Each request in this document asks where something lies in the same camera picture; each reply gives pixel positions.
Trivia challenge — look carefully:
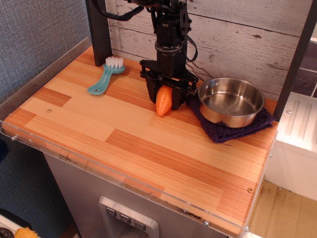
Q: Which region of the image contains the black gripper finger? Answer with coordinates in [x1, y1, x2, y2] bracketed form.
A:
[172, 86, 187, 111]
[146, 75, 161, 102]

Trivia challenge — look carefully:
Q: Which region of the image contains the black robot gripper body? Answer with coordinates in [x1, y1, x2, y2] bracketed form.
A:
[140, 44, 198, 95]

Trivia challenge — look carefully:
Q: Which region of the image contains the orange plastic carrot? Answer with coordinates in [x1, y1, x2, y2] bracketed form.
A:
[156, 86, 172, 116]

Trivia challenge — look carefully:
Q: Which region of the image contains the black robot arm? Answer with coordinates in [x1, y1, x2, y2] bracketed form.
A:
[133, 0, 199, 111]

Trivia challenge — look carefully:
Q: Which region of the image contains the silver metal pot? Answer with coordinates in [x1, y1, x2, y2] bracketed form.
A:
[197, 78, 265, 128]

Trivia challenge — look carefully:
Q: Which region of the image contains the teal dish brush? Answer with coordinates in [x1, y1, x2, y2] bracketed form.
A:
[87, 57, 125, 95]

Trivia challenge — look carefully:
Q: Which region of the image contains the dark purple cloth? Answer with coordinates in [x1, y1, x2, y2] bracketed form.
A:
[185, 96, 275, 143]

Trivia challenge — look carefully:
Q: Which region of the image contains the white toy sink unit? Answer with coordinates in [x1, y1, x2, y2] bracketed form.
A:
[265, 92, 317, 200]

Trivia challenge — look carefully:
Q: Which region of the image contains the grey toy fridge cabinet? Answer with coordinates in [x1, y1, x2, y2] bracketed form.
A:
[45, 154, 225, 238]

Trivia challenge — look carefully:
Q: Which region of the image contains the silver dispenser panel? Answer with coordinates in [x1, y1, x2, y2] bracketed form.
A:
[99, 196, 160, 238]

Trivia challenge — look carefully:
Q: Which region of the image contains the clear acrylic edge guard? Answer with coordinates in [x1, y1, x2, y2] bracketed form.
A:
[1, 120, 249, 238]

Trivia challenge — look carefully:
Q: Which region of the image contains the yellow orange toy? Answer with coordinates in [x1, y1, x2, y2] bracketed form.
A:
[14, 228, 38, 238]

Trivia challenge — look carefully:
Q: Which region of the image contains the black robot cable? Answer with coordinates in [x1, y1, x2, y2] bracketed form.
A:
[89, 0, 145, 21]

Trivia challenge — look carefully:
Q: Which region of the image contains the dark grey left post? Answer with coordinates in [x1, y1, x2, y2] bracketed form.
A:
[85, 0, 112, 66]

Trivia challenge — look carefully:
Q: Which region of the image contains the dark grey post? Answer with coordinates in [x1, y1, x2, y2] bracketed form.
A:
[85, 0, 112, 66]
[273, 0, 317, 121]

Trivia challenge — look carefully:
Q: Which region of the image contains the dark grey right post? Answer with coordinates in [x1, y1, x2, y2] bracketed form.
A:
[273, 0, 317, 121]

